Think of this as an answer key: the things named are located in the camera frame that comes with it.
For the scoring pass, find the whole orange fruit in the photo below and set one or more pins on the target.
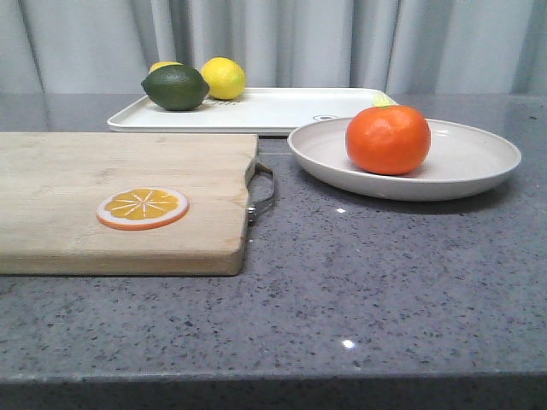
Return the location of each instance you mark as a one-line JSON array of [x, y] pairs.
[[390, 140]]

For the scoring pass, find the white round plate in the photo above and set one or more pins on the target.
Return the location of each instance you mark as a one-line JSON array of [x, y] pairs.
[[463, 161]]

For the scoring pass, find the white rectangular tray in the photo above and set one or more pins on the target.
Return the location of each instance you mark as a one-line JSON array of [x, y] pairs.
[[261, 111]]

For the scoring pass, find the orange slice piece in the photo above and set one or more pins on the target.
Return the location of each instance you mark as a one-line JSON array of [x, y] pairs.
[[142, 208]]

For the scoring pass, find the yellow lemon right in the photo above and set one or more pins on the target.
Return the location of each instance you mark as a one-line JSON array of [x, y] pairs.
[[226, 79]]

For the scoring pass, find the yellow plastic utensil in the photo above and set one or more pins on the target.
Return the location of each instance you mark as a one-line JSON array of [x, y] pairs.
[[382, 100]]

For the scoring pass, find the green lime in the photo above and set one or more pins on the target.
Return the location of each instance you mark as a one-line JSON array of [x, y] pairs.
[[176, 87]]

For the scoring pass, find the yellow lemon behind lime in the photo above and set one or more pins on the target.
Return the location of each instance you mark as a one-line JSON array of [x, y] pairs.
[[161, 64]]

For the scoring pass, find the wooden cutting board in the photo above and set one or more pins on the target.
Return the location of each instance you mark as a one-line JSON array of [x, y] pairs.
[[99, 203]]

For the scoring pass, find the grey curtain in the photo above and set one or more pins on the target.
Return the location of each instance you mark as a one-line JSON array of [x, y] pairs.
[[402, 47]]

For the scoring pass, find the metal cutting board handle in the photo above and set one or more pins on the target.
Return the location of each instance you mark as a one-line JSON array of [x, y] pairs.
[[262, 192]]

